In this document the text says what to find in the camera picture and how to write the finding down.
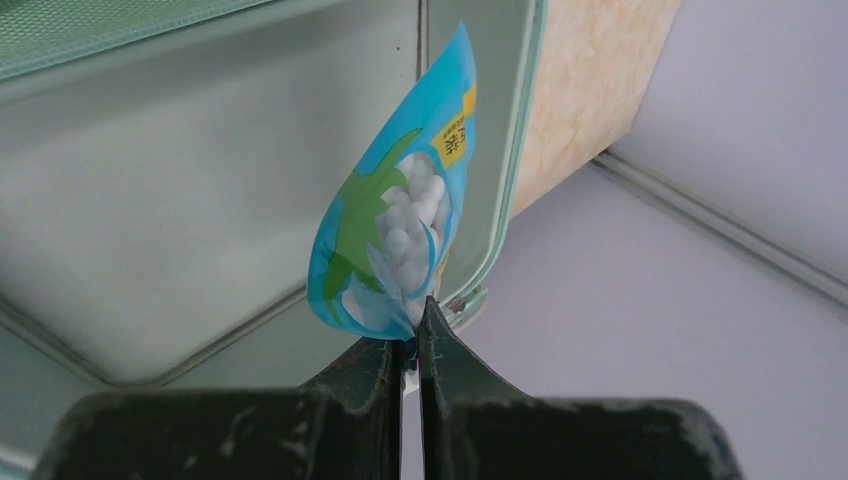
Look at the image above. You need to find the blue cotton ball bag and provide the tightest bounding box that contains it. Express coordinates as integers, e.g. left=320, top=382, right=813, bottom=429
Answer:
left=306, top=25, right=477, bottom=341

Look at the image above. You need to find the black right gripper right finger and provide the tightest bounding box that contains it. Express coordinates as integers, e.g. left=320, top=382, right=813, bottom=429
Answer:
left=417, top=297, right=742, bottom=479

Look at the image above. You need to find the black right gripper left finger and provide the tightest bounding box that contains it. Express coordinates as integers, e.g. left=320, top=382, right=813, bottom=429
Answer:
left=32, top=338, right=403, bottom=479

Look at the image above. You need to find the green plastic medicine box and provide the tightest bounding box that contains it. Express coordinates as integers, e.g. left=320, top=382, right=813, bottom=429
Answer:
left=1, top=1, right=549, bottom=479

